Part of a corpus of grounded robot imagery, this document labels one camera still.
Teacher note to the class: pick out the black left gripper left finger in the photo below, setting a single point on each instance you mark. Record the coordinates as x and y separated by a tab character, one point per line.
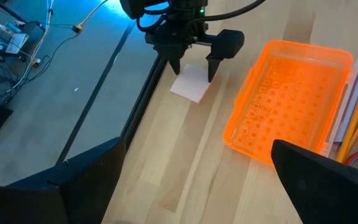
73	193

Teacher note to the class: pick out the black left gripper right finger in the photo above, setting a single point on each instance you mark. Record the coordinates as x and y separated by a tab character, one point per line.
322	193

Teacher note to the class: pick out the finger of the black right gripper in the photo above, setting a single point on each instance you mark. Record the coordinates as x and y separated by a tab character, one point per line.
228	43
174	59

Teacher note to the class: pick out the white paper note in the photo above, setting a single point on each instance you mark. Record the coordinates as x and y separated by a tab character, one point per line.
193	85

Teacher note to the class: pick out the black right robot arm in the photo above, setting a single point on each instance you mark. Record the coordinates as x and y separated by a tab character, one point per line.
135	7

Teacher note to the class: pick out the orange plastic box lid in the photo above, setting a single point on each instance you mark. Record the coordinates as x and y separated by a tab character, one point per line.
284	102

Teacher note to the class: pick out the white adapter box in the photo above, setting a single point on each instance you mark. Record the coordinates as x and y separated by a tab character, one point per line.
17	43

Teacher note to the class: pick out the black metal table frame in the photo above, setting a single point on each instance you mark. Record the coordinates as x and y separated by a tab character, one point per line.
141	102

